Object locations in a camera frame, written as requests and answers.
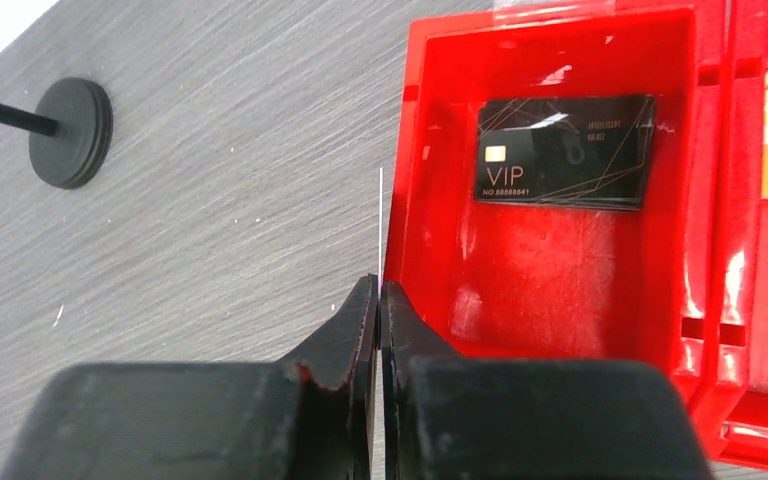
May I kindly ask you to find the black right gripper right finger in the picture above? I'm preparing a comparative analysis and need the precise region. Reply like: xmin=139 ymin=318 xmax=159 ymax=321
xmin=381 ymin=281 xmax=713 ymax=479

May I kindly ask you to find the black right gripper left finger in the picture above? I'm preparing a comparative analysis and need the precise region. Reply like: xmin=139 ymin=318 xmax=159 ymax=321
xmin=1 ymin=275 xmax=378 ymax=479

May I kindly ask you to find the red two-compartment bin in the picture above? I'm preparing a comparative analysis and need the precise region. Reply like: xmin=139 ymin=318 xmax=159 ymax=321
xmin=384 ymin=1 xmax=768 ymax=470

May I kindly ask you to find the black microphone stand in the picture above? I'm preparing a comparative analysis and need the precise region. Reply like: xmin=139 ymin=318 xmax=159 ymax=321
xmin=0 ymin=77 xmax=114 ymax=190

